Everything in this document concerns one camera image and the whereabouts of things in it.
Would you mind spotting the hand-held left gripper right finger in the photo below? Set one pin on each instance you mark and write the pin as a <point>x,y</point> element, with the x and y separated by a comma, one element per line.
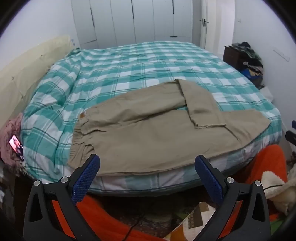
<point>209,177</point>

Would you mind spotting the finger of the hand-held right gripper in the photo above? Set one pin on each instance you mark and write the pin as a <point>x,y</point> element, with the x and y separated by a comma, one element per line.
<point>291,136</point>

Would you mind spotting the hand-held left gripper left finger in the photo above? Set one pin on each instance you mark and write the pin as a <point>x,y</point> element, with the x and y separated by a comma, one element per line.
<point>86,176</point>

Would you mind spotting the khaki pants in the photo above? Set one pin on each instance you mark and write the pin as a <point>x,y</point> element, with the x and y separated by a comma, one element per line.
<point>150,132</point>

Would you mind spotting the orange blanket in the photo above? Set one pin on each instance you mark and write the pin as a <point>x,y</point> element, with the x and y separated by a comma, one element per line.
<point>266,160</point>

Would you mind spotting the patchwork cloth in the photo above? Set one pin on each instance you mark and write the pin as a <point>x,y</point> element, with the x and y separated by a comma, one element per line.
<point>196,217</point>

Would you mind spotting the white fluffy plush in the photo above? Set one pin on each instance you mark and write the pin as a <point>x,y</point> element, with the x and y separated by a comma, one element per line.
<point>277,194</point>

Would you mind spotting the smartphone with lit screen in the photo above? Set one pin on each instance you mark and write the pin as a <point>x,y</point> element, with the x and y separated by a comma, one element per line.
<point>16,146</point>

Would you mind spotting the pile of dark clothes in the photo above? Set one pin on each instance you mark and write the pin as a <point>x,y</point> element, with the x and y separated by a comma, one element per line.
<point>253,62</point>

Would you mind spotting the pink cloth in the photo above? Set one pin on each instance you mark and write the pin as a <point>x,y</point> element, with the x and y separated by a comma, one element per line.
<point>8,129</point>

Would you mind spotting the dark wooden nightstand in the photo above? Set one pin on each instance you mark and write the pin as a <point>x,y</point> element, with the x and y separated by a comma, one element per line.
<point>232,56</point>

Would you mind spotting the cream padded headboard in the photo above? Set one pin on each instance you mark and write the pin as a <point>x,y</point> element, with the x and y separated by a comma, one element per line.
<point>27,69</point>

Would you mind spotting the green checked duvet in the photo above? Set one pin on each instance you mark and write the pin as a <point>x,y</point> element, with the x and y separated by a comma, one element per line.
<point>138,60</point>

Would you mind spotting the white door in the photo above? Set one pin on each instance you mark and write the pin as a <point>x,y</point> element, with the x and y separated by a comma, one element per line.
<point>212,25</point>

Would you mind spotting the white wardrobe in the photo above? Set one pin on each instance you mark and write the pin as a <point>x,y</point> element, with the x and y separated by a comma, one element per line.
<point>129,20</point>

